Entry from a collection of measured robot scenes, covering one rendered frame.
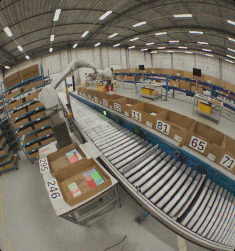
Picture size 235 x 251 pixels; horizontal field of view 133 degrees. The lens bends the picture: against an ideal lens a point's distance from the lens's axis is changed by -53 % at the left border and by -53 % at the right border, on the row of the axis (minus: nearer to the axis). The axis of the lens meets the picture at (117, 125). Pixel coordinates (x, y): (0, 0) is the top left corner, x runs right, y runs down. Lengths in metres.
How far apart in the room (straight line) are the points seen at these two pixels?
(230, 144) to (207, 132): 0.34
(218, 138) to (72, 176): 1.46
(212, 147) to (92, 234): 1.60
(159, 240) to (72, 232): 1.08
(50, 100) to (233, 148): 1.92
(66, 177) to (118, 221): 0.90
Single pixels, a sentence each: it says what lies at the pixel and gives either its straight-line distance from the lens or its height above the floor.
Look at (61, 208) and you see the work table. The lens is 0.89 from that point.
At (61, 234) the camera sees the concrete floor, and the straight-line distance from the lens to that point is 1.73.
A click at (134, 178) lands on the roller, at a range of 0.89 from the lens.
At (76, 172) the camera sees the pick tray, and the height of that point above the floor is 0.77.
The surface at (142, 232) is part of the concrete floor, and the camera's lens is 1.51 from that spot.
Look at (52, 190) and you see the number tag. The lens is 0.85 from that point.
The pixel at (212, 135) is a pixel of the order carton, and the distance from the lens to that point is 1.25.
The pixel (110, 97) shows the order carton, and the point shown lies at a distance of 2.11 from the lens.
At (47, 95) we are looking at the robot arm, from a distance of 1.10.
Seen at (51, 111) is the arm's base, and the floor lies 1.24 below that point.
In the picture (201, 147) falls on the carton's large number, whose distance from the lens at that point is 1.00.
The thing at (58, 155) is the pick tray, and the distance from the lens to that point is 1.22.
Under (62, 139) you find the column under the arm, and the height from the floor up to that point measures 0.89.
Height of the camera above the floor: 1.50
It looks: 29 degrees down
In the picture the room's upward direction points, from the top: 5 degrees counter-clockwise
